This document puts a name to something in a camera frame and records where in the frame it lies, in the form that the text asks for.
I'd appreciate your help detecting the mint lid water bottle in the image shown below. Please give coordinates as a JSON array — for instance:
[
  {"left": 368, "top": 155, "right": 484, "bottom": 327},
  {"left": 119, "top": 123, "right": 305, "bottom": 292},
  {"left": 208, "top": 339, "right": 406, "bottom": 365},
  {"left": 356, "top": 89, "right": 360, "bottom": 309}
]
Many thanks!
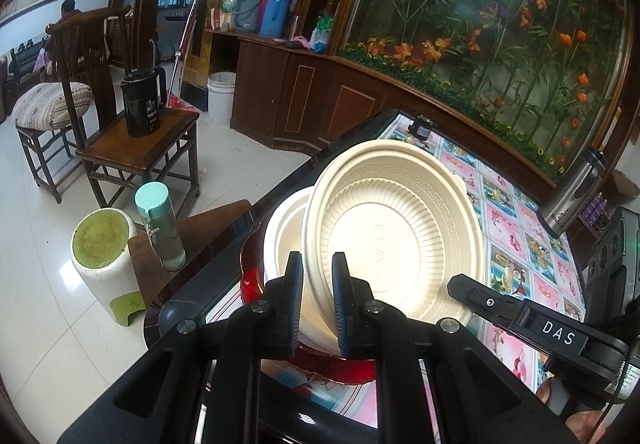
[{"left": 134, "top": 182, "right": 187, "bottom": 272}]

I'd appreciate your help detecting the green plastic bottle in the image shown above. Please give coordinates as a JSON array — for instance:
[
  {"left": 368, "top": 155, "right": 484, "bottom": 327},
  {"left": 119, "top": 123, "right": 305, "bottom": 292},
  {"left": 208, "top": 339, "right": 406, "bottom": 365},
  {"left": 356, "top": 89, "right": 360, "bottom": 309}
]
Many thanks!
[{"left": 310, "top": 15, "right": 335, "bottom": 54}]

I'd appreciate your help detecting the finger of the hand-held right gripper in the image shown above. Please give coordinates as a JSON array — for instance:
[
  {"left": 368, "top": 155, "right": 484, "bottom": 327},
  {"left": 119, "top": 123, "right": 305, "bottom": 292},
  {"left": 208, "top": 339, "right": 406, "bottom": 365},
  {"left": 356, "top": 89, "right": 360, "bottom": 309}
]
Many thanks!
[{"left": 446, "top": 274, "right": 588, "bottom": 356}]

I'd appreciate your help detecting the brown wooden cabinet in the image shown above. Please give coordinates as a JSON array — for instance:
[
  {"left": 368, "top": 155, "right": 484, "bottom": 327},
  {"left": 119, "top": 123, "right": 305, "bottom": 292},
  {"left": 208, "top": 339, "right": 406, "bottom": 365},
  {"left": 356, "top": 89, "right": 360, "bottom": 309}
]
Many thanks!
[{"left": 202, "top": 26, "right": 561, "bottom": 189}]

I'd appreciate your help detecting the grey blue thermos jug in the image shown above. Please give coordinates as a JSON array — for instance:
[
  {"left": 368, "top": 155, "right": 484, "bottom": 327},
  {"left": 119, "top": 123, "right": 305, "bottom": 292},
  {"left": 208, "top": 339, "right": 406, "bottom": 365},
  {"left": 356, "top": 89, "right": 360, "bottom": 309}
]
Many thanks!
[{"left": 233, "top": 0, "right": 264, "bottom": 33}]

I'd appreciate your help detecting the white bucket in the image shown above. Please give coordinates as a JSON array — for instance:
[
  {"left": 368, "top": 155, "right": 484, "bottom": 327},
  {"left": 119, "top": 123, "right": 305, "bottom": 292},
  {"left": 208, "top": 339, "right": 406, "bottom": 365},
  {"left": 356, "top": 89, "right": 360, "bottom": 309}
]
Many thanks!
[{"left": 206, "top": 72, "right": 237, "bottom": 125}]

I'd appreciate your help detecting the person's right hand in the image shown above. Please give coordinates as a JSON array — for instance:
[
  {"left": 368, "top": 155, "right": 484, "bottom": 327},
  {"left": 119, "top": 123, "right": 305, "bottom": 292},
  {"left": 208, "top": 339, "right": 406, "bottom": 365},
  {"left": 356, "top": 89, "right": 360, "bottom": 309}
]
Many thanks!
[{"left": 536, "top": 376, "right": 608, "bottom": 444}]

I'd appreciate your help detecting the small black canister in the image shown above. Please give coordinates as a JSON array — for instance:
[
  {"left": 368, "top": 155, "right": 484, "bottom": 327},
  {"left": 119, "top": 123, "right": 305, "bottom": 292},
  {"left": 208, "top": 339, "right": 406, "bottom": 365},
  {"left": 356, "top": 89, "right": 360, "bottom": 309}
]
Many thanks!
[{"left": 407, "top": 115, "right": 433, "bottom": 141}]

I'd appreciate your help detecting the artificial flower glass display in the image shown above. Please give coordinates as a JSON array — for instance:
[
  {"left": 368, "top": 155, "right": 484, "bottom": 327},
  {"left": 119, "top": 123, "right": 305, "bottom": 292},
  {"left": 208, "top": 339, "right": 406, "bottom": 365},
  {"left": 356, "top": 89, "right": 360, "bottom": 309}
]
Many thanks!
[{"left": 337, "top": 0, "right": 633, "bottom": 179}]

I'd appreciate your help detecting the large beige bowl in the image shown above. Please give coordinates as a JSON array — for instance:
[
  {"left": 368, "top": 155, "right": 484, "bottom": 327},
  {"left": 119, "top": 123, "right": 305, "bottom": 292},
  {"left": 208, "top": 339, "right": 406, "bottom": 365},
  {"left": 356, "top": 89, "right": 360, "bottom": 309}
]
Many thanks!
[{"left": 301, "top": 140, "right": 485, "bottom": 325}]

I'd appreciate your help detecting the blue thermos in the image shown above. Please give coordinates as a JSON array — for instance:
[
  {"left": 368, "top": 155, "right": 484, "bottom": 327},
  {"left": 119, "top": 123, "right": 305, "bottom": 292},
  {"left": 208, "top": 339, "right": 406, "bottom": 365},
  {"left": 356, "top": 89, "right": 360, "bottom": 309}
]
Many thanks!
[{"left": 258, "top": 0, "right": 289, "bottom": 38}]

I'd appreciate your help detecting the cardboard box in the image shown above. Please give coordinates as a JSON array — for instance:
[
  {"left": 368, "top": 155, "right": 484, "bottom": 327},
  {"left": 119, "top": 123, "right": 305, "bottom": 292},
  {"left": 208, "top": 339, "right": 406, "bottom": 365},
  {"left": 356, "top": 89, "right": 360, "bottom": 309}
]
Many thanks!
[{"left": 612, "top": 169, "right": 640, "bottom": 199}]

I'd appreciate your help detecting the mop with metal pole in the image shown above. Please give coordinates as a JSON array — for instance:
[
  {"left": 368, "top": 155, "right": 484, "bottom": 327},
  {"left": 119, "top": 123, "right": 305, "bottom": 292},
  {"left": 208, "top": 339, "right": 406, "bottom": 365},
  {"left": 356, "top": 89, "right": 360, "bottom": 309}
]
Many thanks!
[{"left": 165, "top": 0, "right": 201, "bottom": 113}]

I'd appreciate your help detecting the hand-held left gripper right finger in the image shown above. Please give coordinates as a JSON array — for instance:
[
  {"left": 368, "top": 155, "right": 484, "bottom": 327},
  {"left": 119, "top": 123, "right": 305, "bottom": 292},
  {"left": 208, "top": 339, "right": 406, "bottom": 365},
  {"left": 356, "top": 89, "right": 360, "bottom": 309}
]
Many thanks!
[{"left": 332, "top": 252, "right": 568, "bottom": 444}]

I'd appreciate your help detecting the brown wooden board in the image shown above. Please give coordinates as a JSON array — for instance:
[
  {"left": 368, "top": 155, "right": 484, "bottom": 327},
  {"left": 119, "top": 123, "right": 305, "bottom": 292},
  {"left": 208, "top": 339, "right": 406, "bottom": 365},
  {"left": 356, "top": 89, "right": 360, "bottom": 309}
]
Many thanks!
[{"left": 127, "top": 199, "right": 253, "bottom": 309}]

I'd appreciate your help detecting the white stool with green top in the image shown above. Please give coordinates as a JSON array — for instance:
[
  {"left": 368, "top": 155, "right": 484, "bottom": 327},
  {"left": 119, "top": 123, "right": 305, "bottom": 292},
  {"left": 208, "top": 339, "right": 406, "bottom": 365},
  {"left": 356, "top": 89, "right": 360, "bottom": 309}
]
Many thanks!
[{"left": 70, "top": 207, "right": 147, "bottom": 327}]

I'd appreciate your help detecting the dark wooden chair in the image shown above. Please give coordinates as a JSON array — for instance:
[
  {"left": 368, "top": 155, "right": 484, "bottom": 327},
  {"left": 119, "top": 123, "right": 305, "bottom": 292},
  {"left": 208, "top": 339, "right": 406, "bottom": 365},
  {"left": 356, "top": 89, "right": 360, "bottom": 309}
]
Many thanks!
[{"left": 46, "top": 5, "right": 201, "bottom": 225}]

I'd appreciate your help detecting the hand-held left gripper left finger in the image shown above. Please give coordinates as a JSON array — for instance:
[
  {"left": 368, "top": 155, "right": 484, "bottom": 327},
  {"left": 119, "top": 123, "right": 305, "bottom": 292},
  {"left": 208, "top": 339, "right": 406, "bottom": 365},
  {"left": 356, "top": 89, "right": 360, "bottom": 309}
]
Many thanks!
[{"left": 57, "top": 251, "right": 305, "bottom": 444}]

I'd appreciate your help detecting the black kettle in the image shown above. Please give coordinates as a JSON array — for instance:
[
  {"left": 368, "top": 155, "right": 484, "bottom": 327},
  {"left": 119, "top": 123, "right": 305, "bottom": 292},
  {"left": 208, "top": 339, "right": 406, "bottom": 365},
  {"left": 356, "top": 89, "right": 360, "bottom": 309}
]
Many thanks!
[{"left": 120, "top": 66, "right": 167, "bottom": 139}]

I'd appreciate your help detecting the white bowl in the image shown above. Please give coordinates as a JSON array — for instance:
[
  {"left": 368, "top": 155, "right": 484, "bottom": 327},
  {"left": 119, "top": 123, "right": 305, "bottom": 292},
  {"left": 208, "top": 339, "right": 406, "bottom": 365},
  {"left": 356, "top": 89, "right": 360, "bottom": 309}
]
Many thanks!
[{"left": 263, "top": 186, "right": 351, "bottom": 355}]

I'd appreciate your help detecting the steel thermos jug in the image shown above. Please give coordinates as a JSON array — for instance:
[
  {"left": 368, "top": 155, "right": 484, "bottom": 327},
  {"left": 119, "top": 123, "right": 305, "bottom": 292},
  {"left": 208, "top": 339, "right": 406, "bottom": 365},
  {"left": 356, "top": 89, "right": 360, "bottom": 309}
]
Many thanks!
[{"left": 542, "top": 147, "right": 607, "bottom": 239}]

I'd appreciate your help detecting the wooden chair with cushion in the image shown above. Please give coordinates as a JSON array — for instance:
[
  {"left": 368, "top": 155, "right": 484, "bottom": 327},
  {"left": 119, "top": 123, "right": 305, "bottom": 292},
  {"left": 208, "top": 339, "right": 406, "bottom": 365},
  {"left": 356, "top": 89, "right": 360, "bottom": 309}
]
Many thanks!
[{"left": 15, "top": 81, "right": 96, "bottom": 205}]

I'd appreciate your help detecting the striped seat cushion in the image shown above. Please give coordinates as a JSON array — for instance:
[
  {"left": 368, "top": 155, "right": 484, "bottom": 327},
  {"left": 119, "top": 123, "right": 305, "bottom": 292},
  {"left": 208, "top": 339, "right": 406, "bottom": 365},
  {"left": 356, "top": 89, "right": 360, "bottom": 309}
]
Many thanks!
[{"left": 11, "top": 82, "right": 96, "bottom": 131}]

